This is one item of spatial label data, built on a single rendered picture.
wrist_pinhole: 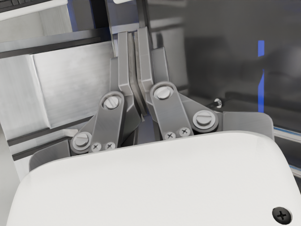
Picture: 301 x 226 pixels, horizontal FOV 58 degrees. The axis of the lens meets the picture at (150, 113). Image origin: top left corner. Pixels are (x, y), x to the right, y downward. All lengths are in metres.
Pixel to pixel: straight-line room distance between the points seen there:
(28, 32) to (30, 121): 0.96
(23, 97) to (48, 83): 0.09
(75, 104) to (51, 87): 0.11
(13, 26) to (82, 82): 0.92
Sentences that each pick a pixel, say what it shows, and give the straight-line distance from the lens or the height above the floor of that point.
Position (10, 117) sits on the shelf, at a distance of 1.03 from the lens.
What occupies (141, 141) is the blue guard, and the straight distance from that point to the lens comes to 0.99.
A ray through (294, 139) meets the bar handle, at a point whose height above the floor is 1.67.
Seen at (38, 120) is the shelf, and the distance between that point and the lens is 1.04.
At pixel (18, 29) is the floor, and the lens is 1.90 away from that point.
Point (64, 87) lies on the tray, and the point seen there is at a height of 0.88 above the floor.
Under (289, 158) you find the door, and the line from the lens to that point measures 0.58.
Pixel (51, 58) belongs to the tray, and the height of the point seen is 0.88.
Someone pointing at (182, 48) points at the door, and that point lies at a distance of 0.69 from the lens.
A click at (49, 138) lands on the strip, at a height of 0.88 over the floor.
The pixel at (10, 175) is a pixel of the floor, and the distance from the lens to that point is 2.05.
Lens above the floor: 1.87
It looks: 53 degrees down
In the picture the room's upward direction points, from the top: 110 degrees clockwise
